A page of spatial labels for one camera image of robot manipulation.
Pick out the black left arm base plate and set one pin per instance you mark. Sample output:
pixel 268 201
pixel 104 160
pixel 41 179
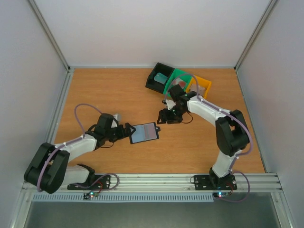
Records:
pixel 100 181

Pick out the white slotted cable duct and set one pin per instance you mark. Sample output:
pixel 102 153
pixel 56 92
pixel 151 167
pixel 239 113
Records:
pixel 112 197

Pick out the aluminium front rail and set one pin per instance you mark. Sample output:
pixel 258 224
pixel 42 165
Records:
pixel 253 182

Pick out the black plastic bin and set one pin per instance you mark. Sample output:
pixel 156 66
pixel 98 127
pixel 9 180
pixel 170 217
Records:
pixel 159 68

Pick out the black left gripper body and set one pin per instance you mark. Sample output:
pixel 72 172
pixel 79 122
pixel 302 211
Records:
pixel 115 136

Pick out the teal card stack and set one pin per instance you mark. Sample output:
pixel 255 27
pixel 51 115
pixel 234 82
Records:
pixel 160 78

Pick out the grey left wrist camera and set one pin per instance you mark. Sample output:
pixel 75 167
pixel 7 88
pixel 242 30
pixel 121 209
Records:
pixel 117 117

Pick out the yellow plastic bin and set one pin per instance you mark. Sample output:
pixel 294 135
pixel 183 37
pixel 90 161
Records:
pixel 203 85

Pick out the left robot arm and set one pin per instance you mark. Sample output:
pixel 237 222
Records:
pixel 49 169

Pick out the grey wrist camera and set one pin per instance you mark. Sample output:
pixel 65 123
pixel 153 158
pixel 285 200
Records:
pixel 169 103
pixel 117 117

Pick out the red card in holder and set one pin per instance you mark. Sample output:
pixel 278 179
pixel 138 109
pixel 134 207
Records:
pixel 150 131

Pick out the red patterned card stack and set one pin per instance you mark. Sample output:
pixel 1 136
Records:
pixel 180 82

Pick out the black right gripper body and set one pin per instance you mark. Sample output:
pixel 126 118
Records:
pixel 167 116

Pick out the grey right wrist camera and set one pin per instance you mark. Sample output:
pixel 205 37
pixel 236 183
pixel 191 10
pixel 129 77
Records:
pixel 169 103

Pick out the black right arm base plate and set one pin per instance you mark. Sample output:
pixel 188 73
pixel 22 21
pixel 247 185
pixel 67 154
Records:
pixel 203 182

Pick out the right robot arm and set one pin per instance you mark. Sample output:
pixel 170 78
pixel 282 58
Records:
pixel 232 135

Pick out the green plastic bin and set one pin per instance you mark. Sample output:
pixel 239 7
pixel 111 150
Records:
pixel 178 77

